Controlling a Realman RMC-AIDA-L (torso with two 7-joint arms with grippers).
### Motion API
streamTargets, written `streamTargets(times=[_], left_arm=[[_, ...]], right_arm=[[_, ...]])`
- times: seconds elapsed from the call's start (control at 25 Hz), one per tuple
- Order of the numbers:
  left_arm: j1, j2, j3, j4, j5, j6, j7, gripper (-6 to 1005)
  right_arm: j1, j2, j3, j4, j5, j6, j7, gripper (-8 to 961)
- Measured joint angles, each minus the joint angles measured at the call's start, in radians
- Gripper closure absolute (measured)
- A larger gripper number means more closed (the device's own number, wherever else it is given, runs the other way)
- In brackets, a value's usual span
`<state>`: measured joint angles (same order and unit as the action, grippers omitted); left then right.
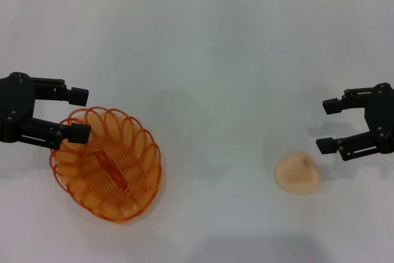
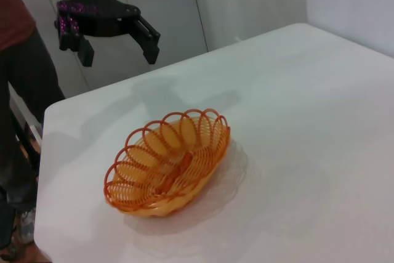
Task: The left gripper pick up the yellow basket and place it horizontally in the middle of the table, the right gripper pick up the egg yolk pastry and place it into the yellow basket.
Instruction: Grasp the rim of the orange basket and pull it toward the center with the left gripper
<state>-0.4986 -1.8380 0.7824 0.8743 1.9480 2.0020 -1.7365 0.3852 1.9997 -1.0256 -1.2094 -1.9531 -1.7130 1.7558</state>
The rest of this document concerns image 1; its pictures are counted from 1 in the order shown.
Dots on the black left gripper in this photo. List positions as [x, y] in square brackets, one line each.
[15, 103]

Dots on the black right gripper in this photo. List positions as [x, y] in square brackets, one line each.
[380, 115]

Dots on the orange woven plastic basket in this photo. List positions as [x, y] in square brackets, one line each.
[107, 167]

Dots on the pale toy peach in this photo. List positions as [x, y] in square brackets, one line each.
[297, 173]

